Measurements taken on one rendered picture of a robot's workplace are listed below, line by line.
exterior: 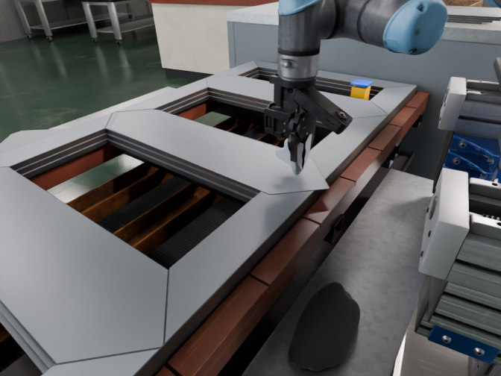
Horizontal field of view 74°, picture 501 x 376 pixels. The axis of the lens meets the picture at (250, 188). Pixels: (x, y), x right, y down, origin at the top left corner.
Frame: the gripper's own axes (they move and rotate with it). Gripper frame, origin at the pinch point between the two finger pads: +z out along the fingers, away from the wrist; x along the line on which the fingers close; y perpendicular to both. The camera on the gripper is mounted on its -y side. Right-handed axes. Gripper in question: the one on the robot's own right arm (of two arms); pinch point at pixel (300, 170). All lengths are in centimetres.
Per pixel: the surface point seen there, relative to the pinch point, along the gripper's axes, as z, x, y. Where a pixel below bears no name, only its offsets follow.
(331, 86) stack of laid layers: 4, -68, 24
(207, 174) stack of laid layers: 2.8, 9.5, 19.1
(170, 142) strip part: 1.4, 4.9, 36.4
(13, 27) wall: 66, -262, 818
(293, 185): 1.3, 4.3, -0.8
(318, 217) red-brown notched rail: 4.3, 7.3, -8.5
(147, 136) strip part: 1.4, 5.9, 44.4
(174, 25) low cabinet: 24, -243, 304
